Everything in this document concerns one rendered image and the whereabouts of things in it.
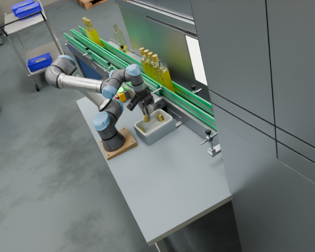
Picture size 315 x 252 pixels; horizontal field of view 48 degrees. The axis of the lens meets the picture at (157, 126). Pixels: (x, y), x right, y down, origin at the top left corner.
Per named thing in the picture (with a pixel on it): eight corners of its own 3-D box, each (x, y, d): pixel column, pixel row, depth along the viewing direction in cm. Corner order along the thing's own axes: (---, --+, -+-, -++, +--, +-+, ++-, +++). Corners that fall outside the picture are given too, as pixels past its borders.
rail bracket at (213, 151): (232, 152, 196) (226, 122, 183) (209, 169, 192) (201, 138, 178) (226, 148, 200) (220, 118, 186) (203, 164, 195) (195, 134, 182)
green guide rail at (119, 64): (160, 95, 242) (158, 85, 237) (159, 95, 241) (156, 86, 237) (74, 36, 372) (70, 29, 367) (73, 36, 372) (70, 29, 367)
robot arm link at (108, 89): (34, 75, 203) (112, 87, 191) (44, 64, 211) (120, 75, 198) (40, 91, 212) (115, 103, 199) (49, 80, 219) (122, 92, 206)
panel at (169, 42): (245, 103, 196) (237, 49, 175) (241, 105, 195) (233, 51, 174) (160, 58, 263) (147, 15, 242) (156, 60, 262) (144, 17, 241)
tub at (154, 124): (177, 128, 231) (174, 117, 225) (149, 146, 224) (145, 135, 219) (163, 117, 244) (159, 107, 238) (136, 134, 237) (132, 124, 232)
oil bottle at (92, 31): (103, 47, 331) (92, 19, 314) (98, 50, 329) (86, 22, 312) (100, 46, 335) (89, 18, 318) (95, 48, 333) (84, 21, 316)
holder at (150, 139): (183, 124, 233) (180, 115, 228) (149, 146, 225) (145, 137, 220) (169, 114, 245) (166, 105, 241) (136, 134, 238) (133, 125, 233)
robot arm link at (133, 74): (127, 63, 205) (140, 62, 202) (133, 79, 212) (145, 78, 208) (122, 70, 200) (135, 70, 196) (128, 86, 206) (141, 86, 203)
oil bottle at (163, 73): (175, 93, 240) (167, 66, 227) (168, 97, 238) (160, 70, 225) (170, 90, 244) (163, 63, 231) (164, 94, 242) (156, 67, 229)
